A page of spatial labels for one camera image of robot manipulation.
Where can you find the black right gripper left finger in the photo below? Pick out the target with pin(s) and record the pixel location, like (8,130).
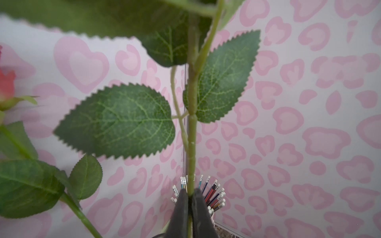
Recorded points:
(178,225)

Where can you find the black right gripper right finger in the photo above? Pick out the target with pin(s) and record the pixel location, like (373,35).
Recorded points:
(202,226)

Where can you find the pink cup of straws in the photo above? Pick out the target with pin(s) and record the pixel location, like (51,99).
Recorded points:
(212,193)

